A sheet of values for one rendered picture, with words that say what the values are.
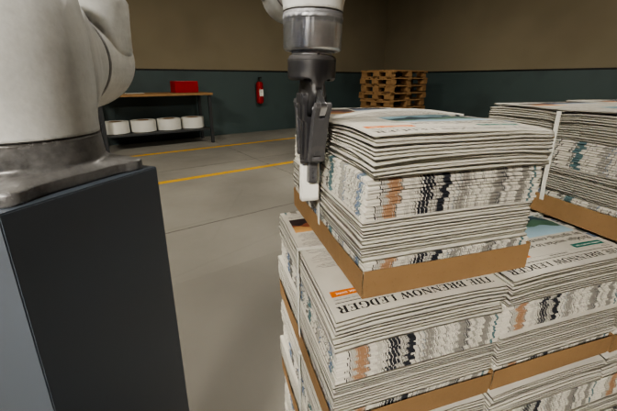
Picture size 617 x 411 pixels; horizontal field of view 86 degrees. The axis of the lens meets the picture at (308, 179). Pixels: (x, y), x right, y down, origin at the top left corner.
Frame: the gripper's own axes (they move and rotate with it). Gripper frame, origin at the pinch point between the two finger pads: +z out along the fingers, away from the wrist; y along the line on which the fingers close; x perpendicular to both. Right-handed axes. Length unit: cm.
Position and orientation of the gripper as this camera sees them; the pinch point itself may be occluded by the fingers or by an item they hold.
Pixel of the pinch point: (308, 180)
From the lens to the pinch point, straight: 57.3
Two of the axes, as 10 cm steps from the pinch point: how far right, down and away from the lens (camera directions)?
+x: -9.6, 0.6, -2.9
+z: -0.2, 9.6, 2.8
